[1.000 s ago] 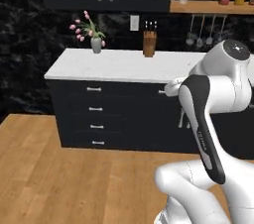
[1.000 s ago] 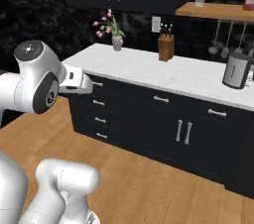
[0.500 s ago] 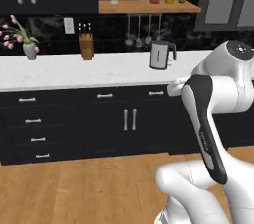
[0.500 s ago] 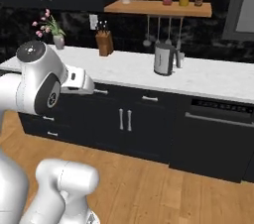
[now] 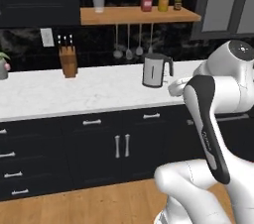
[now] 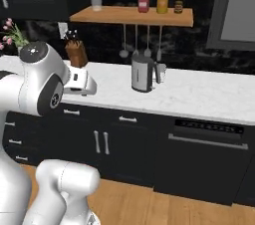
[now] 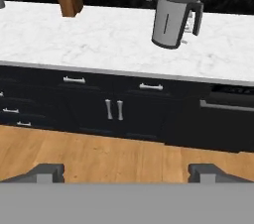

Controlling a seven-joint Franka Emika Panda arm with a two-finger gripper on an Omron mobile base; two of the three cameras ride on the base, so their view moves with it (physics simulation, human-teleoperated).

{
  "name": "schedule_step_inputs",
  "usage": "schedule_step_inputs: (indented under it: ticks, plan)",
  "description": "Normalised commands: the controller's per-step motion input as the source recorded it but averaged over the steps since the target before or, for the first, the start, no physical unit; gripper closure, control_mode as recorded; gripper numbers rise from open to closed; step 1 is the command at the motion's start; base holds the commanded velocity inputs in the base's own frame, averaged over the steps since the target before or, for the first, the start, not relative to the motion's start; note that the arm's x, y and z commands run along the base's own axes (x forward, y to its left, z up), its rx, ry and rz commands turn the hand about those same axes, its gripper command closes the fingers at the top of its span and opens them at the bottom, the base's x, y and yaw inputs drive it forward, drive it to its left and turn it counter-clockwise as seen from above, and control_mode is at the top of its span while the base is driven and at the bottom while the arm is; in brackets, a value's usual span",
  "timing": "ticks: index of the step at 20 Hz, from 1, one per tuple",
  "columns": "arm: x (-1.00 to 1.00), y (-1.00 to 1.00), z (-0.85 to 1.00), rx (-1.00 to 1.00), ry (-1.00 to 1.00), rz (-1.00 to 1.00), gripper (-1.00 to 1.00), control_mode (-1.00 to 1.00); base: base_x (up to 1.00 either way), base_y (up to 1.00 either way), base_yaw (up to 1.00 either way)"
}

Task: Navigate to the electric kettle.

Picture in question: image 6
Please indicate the hanging silver ladle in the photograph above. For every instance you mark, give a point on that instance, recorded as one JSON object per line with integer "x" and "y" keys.
{"x": 124, "y": 52}

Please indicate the wooden wall shelf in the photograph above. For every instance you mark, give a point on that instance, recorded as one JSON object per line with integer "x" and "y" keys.
{"x": 132, "y": 15}

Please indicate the pink flower plant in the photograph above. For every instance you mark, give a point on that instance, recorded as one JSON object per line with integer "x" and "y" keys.
{"x": 16, "y": 36}

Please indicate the black cupboard door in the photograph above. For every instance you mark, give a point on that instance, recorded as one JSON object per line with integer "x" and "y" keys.
{"x": 76, "y": 142}
{"x": 132, "y": 156}

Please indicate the yellow spice jar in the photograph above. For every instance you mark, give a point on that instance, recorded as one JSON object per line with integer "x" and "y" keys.
{"x": 162, "y": 2}

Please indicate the red spice jar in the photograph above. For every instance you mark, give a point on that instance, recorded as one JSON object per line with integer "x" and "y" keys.
{"x": 143, "y": 1}

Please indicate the white wall outlet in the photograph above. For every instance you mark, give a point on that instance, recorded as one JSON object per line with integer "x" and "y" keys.
{"x": 62, "y": 30}

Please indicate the hanging silver whisk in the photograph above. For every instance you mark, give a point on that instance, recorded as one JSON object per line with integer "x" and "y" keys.
{"x": 159, "y": 53}

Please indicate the black base cupboard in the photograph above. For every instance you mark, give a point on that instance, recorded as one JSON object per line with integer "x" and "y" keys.
{"x": 246, "y": 185}

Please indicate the hanging silver spoon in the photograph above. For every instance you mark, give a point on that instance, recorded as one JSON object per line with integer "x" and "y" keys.
{"x": 147, "y": 51}

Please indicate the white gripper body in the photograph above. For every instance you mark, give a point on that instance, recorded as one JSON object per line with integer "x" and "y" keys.
{"x": 89, "y": 87}

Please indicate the silver electric kettle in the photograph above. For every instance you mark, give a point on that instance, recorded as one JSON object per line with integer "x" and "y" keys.
{"x": 142, "y": 74}

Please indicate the clear drinking glass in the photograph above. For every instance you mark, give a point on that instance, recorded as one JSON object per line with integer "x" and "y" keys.
{"x": 96, "y": 0}

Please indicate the black dishwasher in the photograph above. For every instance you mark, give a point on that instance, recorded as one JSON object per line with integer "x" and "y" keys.
{"x": 202, "y": 169}

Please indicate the dark brown bottle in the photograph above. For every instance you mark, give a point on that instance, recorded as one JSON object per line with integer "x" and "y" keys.
{"x": 179, "y": 5}

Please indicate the wooden knife block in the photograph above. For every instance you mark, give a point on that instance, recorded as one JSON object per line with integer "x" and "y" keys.
{"x": 77, "y": 53}

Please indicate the hanging silver spatula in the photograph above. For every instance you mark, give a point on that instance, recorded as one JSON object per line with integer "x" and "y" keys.
{"x": 135, "y": 41}

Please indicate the grey window frame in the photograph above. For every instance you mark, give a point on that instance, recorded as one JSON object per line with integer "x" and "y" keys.
{"x": 215, "y": 13}

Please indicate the black drawer front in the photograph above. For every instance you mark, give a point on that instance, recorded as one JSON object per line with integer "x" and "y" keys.
{"x": 30, "y": 122}
{"x": 93, "y": 113}
{"x": 146, "y": 121}
{"x": 36, "y": 141}
{"x": 38, "y": 156}

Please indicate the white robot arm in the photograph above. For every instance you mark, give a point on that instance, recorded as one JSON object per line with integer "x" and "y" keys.
{"x": 40, "y": 79}

